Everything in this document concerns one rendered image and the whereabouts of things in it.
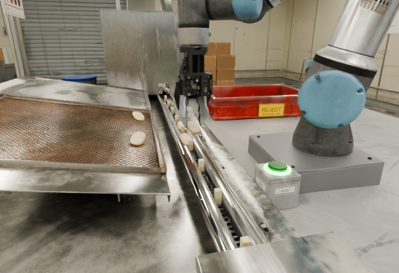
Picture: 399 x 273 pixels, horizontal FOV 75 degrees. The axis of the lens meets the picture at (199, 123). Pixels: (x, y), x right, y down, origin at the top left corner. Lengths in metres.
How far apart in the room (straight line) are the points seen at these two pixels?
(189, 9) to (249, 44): 7.87
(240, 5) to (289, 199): 0.41
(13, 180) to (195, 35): 0.45
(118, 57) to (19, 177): 1.04
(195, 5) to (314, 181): 0.48
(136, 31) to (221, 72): 4.02
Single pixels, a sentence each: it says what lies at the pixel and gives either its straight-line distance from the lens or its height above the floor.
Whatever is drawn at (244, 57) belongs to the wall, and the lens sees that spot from 8.45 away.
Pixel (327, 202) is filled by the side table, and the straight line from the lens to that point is 0.65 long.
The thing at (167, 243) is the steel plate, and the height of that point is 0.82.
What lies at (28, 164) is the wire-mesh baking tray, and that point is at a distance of 0.57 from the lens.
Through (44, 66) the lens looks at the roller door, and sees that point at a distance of 8.13.
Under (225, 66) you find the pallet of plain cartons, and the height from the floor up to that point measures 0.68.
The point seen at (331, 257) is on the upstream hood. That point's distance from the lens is 0.36.
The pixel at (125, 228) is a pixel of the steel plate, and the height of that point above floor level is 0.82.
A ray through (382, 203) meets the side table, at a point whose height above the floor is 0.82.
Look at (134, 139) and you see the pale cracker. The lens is 0.70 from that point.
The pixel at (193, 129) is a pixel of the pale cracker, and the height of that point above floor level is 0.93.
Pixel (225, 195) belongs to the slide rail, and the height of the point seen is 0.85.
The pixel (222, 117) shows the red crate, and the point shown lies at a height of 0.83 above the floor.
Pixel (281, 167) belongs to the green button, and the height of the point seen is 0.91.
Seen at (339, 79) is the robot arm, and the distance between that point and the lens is 0.53.
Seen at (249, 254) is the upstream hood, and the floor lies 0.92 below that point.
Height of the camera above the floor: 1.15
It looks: 17 degrees down
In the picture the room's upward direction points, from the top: straight up
